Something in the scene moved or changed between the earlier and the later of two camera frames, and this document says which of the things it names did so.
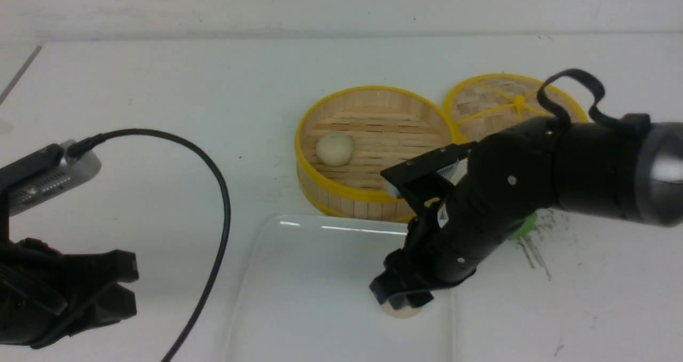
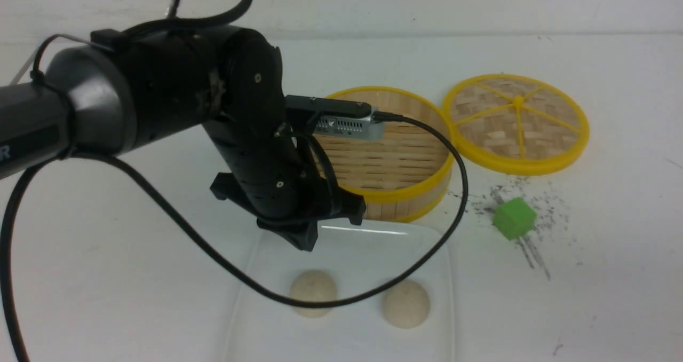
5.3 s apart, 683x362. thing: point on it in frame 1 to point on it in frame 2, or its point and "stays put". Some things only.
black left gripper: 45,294 to 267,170
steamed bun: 334,149 to 314,285
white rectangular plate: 303,293 stays put
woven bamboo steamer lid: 482,104 stays put
